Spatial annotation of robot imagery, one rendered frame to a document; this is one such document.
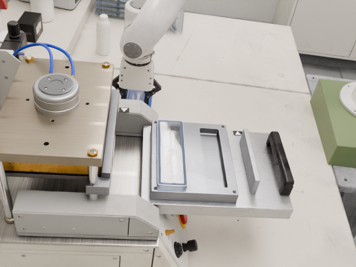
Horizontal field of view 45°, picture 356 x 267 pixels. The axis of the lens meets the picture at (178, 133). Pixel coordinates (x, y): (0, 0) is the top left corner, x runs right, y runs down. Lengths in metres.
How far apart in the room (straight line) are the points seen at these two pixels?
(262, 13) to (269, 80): 1.92
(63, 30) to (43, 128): 0.93
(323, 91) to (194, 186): 0.75
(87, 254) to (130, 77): 0.58
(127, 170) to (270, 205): 0.30
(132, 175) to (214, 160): 0.17
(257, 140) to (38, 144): 0.49
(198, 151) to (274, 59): 0.91
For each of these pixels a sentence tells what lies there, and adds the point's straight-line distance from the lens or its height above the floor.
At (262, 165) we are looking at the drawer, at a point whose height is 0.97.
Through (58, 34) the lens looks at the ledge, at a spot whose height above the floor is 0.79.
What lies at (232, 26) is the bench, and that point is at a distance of 1.89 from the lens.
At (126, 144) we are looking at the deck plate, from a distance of 0.97.
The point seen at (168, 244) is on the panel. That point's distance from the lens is 0.86.
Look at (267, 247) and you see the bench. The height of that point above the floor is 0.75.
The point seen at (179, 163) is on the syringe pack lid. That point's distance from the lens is 0.83.
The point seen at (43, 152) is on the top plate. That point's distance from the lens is 0.70.
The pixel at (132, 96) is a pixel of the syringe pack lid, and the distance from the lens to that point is 1.36.
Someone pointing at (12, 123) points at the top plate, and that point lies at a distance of 0.76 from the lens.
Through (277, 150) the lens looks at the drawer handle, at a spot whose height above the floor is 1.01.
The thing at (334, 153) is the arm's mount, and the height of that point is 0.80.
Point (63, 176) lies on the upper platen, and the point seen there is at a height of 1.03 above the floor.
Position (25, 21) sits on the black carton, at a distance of 1.56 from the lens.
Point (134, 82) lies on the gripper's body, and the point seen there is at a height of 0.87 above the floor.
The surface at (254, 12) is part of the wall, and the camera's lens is 3.46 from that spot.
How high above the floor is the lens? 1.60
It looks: 42 degrees down
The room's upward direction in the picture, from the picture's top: 9 degrees clockwise
